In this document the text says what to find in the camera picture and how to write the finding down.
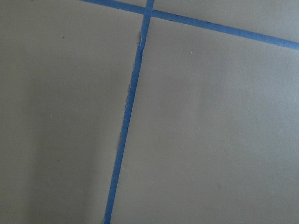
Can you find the long blue tape strip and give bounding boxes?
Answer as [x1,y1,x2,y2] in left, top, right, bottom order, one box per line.
[103,0,154,224]

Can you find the crossing blue tape strip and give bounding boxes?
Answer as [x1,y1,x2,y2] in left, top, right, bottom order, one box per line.
[88,0,299,50]

